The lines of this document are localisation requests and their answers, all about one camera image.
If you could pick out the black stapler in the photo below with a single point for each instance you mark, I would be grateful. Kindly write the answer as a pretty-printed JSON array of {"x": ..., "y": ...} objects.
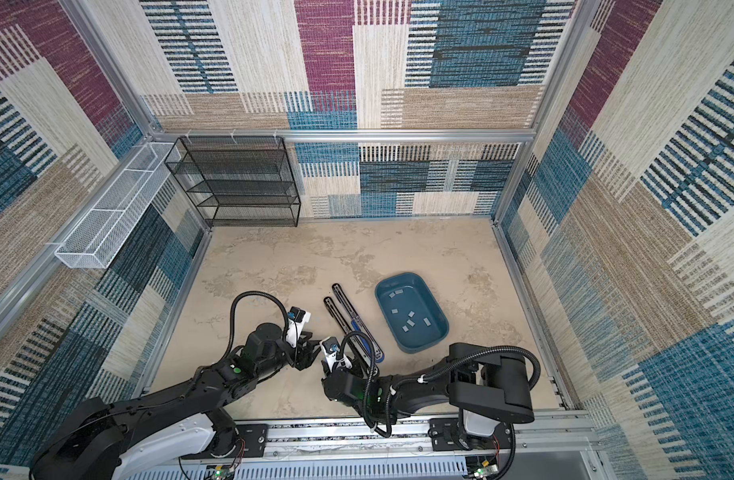
[{"x": 361, "y": 356}]

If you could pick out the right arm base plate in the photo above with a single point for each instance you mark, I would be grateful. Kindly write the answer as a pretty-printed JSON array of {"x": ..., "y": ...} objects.
[{"x": 447, "y": 434}]

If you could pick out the blue stapler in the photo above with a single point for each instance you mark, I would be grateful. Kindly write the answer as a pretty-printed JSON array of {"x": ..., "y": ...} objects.
[{"x": 356, "y": 321}]

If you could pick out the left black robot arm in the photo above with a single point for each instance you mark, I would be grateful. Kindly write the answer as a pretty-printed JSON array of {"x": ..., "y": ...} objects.
[{"x": 100, "y": 440}]

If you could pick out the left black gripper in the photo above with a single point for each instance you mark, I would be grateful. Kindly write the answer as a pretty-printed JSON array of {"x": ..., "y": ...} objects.
[{"x": 304, "y": 355}]

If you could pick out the teal plastic tray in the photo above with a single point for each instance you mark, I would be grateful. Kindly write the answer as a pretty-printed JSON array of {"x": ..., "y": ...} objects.
[{"x": 417, "y": 297}]

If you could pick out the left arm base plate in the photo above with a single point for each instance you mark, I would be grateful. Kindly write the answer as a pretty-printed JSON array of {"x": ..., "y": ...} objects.
[{"x": 247, "y": 441}]

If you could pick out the white wire mesh basket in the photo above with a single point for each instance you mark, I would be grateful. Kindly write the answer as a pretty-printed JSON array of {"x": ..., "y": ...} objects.
[{"x": 100, "y": 234}]

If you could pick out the black wire mesh shelf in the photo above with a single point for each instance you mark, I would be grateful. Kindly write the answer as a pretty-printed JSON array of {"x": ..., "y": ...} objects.
[{"x": 245, "y": 181}]

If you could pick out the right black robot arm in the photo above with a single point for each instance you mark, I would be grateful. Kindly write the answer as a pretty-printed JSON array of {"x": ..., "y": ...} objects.
[{"x": 488, "y": 385}]

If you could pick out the aluminium mounting rail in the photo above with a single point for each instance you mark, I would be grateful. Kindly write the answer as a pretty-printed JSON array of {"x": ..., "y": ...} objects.
[{"x": 559, "y": 444}]

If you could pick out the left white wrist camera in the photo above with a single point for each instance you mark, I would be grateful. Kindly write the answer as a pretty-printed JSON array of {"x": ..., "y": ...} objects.
[{"x": 296, "y": 320}]

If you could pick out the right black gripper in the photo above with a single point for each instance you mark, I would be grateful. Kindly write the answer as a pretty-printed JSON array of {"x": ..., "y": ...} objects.
[{"x": 326, "y": 376}]

